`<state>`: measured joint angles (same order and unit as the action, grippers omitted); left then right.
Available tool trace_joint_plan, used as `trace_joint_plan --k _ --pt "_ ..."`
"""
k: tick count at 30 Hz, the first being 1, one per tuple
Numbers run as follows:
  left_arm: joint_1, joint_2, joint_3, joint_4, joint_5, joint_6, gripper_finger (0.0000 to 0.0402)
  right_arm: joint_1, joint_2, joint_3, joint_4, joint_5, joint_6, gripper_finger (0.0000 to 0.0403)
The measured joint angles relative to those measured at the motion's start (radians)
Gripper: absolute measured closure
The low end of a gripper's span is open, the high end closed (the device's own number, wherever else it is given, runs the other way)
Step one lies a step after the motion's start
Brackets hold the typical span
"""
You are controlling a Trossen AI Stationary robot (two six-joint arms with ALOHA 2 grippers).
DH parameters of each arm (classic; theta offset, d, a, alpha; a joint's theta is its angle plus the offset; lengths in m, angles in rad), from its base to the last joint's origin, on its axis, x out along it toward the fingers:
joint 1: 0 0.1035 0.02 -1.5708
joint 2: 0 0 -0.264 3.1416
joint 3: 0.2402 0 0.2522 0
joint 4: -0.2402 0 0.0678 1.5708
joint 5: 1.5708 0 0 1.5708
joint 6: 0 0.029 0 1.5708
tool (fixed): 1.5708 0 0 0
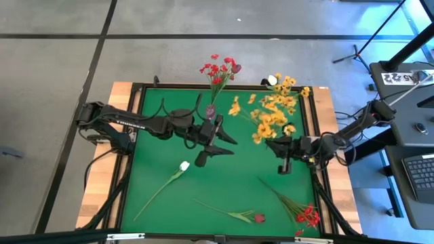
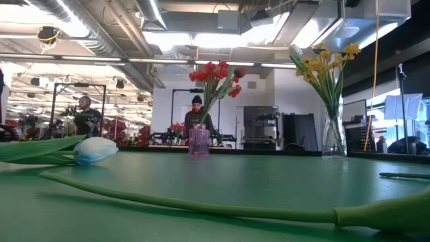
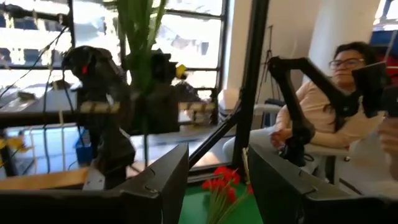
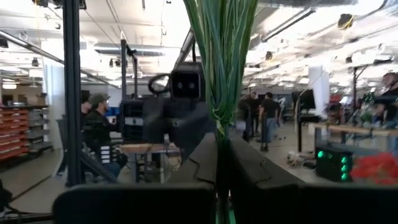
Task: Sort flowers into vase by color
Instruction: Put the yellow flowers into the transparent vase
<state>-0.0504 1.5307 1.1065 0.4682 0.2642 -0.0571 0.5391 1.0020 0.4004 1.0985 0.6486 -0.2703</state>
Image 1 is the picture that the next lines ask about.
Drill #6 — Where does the white cable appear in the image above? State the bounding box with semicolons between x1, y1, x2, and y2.
388;73;434;106

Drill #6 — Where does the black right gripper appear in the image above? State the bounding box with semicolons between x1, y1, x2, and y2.
266;135;318;176

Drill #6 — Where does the black desk with keyboard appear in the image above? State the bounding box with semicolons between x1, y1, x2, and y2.
384;145;434;231

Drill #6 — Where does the black metal beam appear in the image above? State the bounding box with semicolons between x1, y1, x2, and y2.
0;228;119;244

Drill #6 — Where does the blue desk leg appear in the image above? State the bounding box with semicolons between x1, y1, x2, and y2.
386;176;405;218

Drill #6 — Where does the white paper label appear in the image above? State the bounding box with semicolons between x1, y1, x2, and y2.
381;71;416;85

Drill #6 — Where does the yellow artificial flower bunch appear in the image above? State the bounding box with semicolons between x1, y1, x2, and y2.
270;73;311;109
229;95;298;146

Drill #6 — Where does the black desk with label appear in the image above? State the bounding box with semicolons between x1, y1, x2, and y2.
368;62;434;148

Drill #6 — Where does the green table mat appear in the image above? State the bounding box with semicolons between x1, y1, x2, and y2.
120;87;321;237

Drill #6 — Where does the silver metal bracket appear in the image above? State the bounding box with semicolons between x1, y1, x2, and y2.
106;232;146;241
294;237;335;244

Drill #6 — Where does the black computer keyboard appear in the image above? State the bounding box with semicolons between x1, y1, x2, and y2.
401;154;434;205

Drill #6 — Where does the black cable sleeve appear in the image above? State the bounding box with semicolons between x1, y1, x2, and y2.
310;159;363;238
76;154;135;235

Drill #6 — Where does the red artificial tulip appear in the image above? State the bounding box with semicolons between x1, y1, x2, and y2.
193;198;266;224
212;63;242;106

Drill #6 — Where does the thick black pole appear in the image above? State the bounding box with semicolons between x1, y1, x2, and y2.
379;23;434;73

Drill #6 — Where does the black tripod light stand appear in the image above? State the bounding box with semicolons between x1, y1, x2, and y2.
332;0;408;74

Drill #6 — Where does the red artificial flower bunch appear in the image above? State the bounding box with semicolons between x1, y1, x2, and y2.
199;54;238;106
258;176;321;237

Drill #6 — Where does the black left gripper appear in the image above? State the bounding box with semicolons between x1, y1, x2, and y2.
195;114;238;167

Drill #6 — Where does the black metal table frame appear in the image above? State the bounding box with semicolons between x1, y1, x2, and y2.
101;82;340;244

